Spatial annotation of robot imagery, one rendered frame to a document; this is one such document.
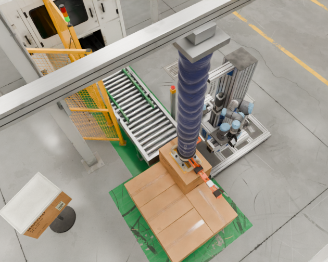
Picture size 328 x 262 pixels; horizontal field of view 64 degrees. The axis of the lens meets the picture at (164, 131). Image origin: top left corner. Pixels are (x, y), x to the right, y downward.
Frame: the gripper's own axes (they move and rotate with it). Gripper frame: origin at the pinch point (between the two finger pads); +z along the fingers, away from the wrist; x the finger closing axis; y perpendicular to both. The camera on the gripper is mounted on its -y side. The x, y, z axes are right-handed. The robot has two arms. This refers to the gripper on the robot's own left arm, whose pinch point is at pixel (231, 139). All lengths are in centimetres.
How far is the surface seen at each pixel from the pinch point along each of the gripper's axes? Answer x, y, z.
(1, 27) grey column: -138, 137, -119
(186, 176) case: -10, 49, 58
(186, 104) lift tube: -24, 45, -73
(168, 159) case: -40, 54, 58
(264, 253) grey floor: 116, 4, 152
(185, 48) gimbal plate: -23, 49, -135
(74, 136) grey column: -138, 138, 53
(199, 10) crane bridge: -28, 37, -153
